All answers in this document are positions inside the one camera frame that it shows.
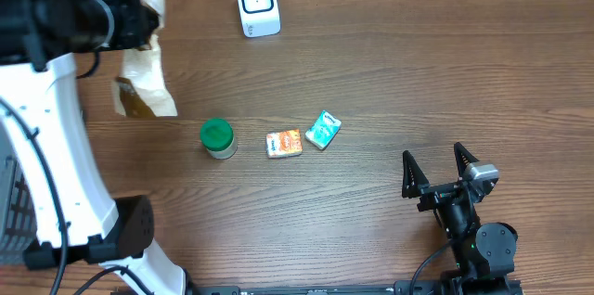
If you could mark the dark grey mesh basket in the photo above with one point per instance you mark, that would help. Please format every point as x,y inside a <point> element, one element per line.
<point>18,226</point>

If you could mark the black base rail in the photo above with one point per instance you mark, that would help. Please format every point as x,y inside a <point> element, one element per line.
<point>325,291</point>

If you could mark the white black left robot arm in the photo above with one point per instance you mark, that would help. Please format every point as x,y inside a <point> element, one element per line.
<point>76,217</point>

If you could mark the clear bag bread package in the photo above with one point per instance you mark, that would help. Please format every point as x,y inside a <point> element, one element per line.
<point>140,91</point>

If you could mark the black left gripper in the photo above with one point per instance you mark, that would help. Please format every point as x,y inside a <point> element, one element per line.
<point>140,24</point>

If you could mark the white barcode scanner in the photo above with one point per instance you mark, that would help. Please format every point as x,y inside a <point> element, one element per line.
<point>259,17</point>

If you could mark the orange tissue pack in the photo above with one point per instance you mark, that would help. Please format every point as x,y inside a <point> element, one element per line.
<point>283,144</point>

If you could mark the green lid clear jar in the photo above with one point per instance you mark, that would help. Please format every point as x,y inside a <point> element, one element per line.
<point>218,138</point>

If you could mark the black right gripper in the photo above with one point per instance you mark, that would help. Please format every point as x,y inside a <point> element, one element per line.
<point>415,180</point>

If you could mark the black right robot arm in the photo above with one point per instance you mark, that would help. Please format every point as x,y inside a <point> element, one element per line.
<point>483,253</point>

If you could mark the teal tissue pack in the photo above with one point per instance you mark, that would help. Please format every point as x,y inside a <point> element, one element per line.
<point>322,132</point>

